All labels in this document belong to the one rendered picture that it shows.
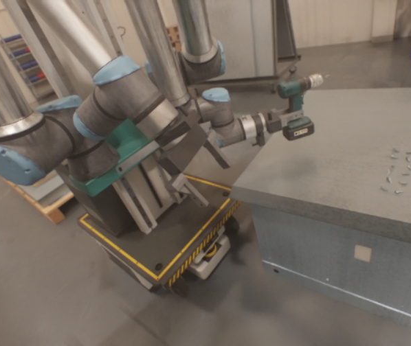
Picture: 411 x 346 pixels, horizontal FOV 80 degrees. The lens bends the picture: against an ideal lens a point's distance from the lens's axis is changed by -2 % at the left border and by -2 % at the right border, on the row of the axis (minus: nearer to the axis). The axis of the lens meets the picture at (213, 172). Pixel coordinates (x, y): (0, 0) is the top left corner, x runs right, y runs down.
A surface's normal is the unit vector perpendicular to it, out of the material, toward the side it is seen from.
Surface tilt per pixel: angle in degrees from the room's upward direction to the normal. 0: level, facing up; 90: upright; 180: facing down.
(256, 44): 78
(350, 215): 67
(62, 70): 90
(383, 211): 0
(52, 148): 97
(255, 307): 0
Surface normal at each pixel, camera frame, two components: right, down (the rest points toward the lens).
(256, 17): -0.58, 0.42
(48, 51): 0.76, 0.20
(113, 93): -0.27, 0.62
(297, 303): -0.25, -0.79
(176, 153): 0.65, -0.19
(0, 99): 0.67, 0.40
